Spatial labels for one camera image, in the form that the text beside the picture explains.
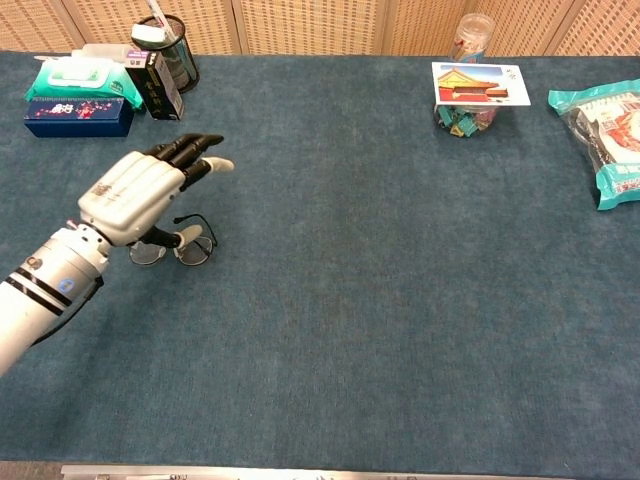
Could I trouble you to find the black carton with purple label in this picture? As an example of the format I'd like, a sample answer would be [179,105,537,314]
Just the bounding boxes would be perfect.
[124,48,185,122]

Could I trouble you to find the black mesh pen holder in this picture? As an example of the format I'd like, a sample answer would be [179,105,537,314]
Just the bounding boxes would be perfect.
[130,13,201,95]

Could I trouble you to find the palace picture postcard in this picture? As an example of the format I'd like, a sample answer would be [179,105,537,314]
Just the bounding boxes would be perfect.
[431,61,532,108]

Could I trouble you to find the teal felt table cloth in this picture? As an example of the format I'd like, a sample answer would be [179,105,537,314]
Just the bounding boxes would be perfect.
[0,51,640,474]

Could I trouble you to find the dark blue rectangular box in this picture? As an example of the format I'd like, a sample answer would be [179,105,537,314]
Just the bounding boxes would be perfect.
[23,96,135,139]

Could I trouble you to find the wicker folding screen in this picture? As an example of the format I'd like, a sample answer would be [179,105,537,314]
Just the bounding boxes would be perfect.
[0,0,640,57]

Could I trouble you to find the metal table edge rail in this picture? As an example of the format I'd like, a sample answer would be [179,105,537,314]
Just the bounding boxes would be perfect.
[59,464,576,480]

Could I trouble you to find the thin-framed eyeglasses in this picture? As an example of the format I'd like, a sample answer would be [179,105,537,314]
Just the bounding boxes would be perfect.
[128,213,219,267]

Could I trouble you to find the white tissue pack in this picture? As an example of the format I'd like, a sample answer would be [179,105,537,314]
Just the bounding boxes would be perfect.
[71,43,136,64]

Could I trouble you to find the green wet wipes pack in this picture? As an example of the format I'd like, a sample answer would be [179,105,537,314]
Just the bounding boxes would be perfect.
[24,55,145,111]

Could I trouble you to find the clear plastic bottle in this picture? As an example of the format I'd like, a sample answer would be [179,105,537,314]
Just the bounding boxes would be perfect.
[448,12,497,65]

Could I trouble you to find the white red pen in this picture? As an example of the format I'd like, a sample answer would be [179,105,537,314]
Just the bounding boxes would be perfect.
[146,0,176,44]

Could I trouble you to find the clear jar of binder clips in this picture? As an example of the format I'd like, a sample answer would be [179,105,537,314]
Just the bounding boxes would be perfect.
[432,102,499,139]

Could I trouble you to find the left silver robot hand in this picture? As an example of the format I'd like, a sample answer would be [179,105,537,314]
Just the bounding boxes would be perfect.
[77,132,235,250]

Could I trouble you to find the white block in holder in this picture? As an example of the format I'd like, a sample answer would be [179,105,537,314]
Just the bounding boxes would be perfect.
[130,23,166,49]

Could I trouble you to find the teal snack bag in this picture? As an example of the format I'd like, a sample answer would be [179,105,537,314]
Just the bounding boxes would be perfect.
[547,78,640,212]

